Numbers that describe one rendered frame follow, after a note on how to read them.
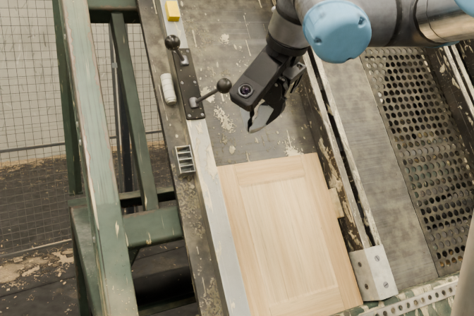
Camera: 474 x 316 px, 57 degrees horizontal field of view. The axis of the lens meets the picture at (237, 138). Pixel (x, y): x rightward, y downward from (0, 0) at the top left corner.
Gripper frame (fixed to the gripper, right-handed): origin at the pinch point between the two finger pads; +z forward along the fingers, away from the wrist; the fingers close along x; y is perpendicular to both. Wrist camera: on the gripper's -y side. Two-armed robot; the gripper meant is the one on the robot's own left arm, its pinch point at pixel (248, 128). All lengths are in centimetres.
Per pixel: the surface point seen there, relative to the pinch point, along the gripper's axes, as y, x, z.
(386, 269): 20, -41, 33
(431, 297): 26, -55, 38
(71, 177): 24, 78, 108
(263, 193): 13.8, -5.3, 29.2
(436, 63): 97, -23, 15
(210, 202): 0.4, 2.4, 27.2
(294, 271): 5.6, -22.4, 36.8
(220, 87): 14.6, 15.3, 7.8
